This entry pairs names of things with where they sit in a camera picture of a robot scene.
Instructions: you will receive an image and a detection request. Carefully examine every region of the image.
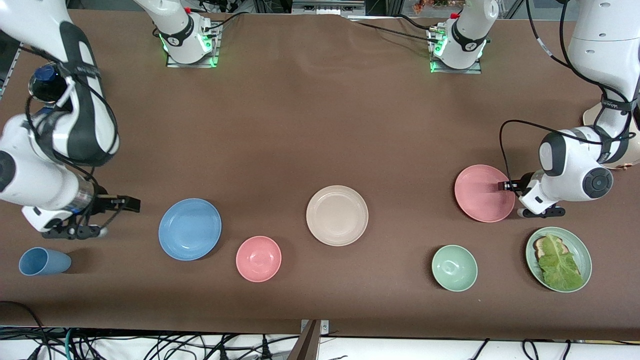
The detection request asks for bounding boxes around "pink plate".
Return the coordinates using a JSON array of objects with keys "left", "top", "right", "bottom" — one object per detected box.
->
[{"left": 454, "top": 164, "right": 516, "bottom": 223}]

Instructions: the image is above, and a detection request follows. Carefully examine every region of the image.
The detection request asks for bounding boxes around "blue plate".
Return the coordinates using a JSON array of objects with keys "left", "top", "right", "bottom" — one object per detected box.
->
[{"left": 158, "top": 198, "right": 222, "bottom": 261}]

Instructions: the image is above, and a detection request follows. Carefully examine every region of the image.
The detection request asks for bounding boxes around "blue cup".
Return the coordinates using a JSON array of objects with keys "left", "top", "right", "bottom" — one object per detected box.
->
[{"left": 18, "top": 247, "right": 72, "bottom": 277}]

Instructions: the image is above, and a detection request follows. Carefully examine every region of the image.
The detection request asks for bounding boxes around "toast bread slice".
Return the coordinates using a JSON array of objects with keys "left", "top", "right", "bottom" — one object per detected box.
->
[{"left": 533, "top": 236, "right": 566, "bottom": 261}]

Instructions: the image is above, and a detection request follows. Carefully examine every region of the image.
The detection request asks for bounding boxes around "green plate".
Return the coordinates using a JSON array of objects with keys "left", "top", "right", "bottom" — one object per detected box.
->
[{"left": 525, "top": 226, "right": 593, "bottom": 293}]

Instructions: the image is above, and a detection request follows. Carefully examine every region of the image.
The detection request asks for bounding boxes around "green lettuce leaf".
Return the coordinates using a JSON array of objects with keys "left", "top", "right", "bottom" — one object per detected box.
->
[{"left": 537, "top": 233, "right": 585, "bottom": 292}]

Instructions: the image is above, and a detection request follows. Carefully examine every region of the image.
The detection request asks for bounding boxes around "cream board with copper knob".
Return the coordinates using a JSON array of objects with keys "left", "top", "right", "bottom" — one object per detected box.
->
[{"left": 582, "top": 102, "right": 640, "bottom": 171}]

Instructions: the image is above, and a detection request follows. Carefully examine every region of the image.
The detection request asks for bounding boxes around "green bowl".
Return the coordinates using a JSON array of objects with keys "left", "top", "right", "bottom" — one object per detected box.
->
[{"left": 431, "top": 244, "right": 478, "bottom": 292}]

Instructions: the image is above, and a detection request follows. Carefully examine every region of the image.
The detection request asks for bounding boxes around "pink bowl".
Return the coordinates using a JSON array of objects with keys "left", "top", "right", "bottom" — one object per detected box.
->
[{"left": 235, "top": 235, "right": 282, "bottom": 283}]

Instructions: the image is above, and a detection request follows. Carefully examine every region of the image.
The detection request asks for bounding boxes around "beige plate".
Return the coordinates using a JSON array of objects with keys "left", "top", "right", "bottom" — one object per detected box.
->
[{"left": 306, "top": 185, "right": 369, "bottom": 247}]

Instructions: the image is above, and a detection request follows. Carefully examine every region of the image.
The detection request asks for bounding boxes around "orange background object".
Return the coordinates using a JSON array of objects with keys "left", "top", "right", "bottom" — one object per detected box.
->
[{"left": 412, "top": 0, "right": 452, "bottom": 14}]

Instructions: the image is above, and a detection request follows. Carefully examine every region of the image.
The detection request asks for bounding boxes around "brown table cloth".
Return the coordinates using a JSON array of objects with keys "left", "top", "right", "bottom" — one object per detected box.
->
[{"left": 0, "top": 9, "right": 640, "bottom": 342}]

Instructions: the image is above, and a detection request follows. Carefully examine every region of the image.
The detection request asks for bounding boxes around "grey metal box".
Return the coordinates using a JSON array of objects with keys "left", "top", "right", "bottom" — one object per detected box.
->
[{"left": 291, "top": 0, "right": 366, "bottom": 16}]

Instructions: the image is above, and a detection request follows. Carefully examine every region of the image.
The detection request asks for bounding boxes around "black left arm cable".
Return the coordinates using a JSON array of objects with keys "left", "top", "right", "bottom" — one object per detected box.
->
[{"left": 498, "top": 0, "right": 640, "bottom": 187}]

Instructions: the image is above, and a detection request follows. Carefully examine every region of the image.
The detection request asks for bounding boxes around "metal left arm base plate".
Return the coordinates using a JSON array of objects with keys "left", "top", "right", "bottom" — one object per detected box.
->
[{"left": 427, "top": 26, "right": 483, "bottom": 75}]

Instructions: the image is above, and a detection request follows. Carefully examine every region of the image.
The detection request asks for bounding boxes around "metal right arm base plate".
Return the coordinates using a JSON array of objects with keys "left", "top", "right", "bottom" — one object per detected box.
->
[{"left": 166, "top": 21, "right": 221, "bottom": 69}]

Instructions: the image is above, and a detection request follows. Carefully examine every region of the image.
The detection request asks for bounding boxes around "black left base cable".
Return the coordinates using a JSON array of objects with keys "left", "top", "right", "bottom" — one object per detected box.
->
[{"left": 350, "top": 14, "right": 443, "bottom": 45}]

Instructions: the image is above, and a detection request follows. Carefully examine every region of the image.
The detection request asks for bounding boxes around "black base cable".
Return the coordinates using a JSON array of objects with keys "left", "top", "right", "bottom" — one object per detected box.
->
[
  {"left": 350, "top": 14, "right": 443, "bottom": 45},
  {"left": 199, "top": 6, "right": 246, "bottom": 35}
]

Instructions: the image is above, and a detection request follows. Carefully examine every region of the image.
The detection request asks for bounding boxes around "black right base cable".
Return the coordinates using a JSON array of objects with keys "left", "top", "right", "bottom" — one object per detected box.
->
[{"left": 199, "top": 6, "right": 246, "bottom": 35}]

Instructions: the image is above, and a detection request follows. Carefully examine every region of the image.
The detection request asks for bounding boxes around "brown camera post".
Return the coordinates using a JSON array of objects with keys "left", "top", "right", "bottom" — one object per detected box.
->
[{"left": 285, "top": 320, "right": 322, "bottom": 360}]

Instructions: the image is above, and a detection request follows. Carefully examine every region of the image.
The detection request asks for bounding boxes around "metal table bracket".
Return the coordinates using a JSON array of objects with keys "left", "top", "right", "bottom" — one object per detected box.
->
[{"left": 300, "top": 319, "right": 330, "bottom": 337}]

